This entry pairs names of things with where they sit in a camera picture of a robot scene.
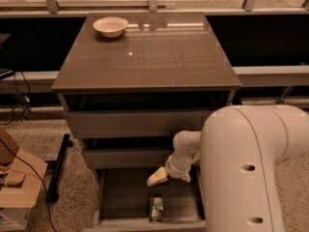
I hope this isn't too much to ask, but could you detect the white paper bowl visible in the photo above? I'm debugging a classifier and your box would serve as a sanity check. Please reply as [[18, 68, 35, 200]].
[[93, 16, 128, 38]]

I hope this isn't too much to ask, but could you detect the top grey drawer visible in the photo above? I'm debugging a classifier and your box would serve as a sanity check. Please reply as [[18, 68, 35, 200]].
[[65, 110, 212, 139]]

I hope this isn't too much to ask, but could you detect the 7up soda can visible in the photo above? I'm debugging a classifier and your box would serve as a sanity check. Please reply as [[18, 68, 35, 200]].
[[149, 196, 163, 222]]

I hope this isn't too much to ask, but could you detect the middle grey drawer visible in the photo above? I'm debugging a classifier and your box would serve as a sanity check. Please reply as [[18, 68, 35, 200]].
[[83, 147, 173, 169]]

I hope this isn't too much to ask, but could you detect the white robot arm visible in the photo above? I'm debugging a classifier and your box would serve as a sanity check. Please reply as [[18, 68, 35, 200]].
[[147, 104, 309, 232]]

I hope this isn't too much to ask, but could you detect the black metal stand bar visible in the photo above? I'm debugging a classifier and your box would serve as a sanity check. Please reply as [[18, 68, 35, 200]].
[[45, 133, 73, 203]]

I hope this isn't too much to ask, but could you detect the bottom open grey drawer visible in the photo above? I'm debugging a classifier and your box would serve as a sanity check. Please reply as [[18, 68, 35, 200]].
[[84, 166, 207, 232]]

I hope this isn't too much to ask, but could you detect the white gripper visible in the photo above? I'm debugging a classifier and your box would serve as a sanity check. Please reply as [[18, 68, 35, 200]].
[[147, 154, 195, 187]]

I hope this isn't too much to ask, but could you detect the cardboard box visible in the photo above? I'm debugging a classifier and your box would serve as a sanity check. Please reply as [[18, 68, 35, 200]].
[[0, 129, 47, 232]]

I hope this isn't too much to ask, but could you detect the black cable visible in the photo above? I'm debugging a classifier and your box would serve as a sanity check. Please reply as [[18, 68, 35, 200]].
[[0, 138, 58, 232]]

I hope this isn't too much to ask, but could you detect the grey drawer cabinet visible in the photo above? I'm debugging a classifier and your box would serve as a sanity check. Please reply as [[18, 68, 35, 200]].
[[50, 12, 242, 232]]

